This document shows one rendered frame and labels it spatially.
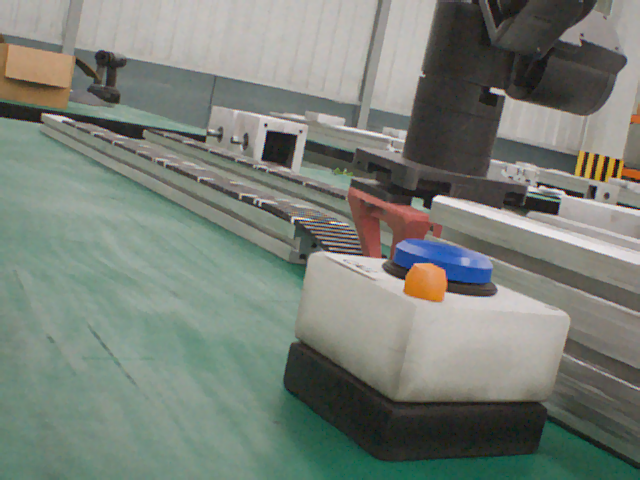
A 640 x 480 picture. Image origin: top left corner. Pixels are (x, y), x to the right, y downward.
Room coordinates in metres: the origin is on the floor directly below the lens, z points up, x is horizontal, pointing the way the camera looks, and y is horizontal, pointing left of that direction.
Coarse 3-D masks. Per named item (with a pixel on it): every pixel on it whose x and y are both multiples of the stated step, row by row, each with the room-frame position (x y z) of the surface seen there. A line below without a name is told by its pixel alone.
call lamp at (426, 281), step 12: (420, 264) 0.31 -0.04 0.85; (432, 264) 0.32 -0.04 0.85; (408, 276) 0.31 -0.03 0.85; (420, 276) 0.31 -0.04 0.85; (432, 276) 0.31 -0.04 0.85; (444, 276) 0.31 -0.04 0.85; (408, 288) 0.31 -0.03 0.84; (420, 288) 0.31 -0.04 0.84; (432, 288) 0.31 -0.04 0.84; (444, 288) 0.31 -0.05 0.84; (432, 300) 0.31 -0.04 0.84
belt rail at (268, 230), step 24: (48, 120) 1.46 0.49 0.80; (72, 144) 1.30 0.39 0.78; (96, 144) 1.19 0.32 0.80; (120, 168) 1.08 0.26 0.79; (144, 168) 1.01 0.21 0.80; (168, 192) 0.93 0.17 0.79; (192, 192) 0.88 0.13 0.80; (216, 192) 0.82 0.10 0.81; (216, 216) 0.81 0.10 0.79; (240, 216) 0.79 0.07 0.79; (264, 216) 0.73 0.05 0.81; (264, 240) 0.73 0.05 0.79; (288, 240) 0.71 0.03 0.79
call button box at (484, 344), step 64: (320, 256) 0.36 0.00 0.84; (320, 320) 0.35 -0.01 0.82; (384, 320) 0.32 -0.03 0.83; (448, 320) 0.31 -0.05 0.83; (512, 320) 0.33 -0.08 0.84; (320, 384) 0.34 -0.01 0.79; (384, 384) 0.31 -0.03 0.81; (448, 384) 0.31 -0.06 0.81; (512, 384) 0.33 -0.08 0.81; (384, 448) 0.30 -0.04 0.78; (448, 448) 0.32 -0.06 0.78; (512, 448) 0.33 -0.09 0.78
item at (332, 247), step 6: (324, 246) 0.64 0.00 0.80; (330, 246) 0.65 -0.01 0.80; (336, 246) 0.65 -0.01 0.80; (342, 246) 0.65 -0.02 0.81; (348, 246) 0.66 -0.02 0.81; (354, 246) 0.66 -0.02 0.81; (360, 246) 0.66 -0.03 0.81; (336, 252) 0.64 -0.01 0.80; (342, 252) 0.64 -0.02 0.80; (348, 252) 0.64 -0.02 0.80; (354, 252) 0.65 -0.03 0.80; (360, 252) 0.65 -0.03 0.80
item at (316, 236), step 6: (306, 234) 0.67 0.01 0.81; (312, 234) 0.66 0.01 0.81; (318, 234) 0.66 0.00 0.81; (324, 234) 0.67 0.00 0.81; (330, 234) 0.67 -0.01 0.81; (336, 234) 0.68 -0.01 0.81; (312, 240) 0.66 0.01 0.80; (318, 240) 0.65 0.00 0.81; (324, 240) 0.66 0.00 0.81; (330, 240) 0.66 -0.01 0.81; (336, 240) 0.66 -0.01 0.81; (342, 240) 0.66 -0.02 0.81; (348, 240) 0.67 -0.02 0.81; (354, 240) 0.67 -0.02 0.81
